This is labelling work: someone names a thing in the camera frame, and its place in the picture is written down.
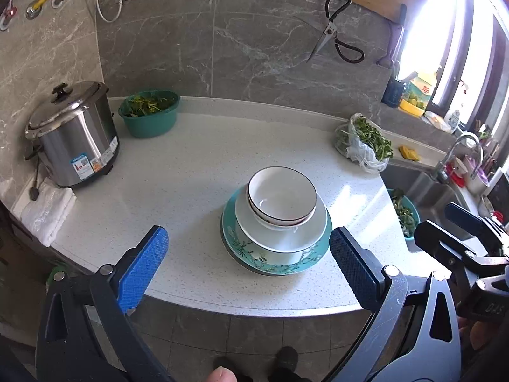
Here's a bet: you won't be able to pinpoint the large white bowl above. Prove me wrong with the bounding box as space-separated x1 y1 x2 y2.
235 188 328 253

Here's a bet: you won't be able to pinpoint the teal floral plate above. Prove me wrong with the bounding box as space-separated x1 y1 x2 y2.
221 186 332 276

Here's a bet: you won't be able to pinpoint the red floral bowl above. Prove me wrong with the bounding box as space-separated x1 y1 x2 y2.
246 166 317 221

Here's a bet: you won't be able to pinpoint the white bowl brown rim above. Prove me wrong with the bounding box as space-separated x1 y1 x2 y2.
248 201 316 230

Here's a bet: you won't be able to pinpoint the black kitchen scissors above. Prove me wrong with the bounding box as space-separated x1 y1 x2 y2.
307 0 365 64

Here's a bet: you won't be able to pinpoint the right hand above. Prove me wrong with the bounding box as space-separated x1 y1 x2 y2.
457 316 501 351

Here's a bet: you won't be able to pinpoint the left hand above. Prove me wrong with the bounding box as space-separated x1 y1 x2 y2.
206 366 237 382

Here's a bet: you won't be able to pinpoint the steel sink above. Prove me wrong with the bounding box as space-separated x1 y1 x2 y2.
380 164 472 241

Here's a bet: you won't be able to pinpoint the chrome faucet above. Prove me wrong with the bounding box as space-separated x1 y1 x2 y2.
430 131 484 184

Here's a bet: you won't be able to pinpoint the teal colander with greens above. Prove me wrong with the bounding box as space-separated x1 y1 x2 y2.
387 189 421 241

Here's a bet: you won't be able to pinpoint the yellow sponge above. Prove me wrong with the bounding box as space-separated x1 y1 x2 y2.
399 145 420 162

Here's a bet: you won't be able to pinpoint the white folded towel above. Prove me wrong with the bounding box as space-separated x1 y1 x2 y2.
12 178 77 247

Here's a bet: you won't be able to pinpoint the bag of green herbs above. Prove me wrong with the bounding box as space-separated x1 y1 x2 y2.
334 112 394 174

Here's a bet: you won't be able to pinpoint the steel rice cooker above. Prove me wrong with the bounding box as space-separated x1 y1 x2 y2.
24 81 120 188

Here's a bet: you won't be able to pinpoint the green basin with greens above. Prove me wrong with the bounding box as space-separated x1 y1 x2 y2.
118 90 180 139

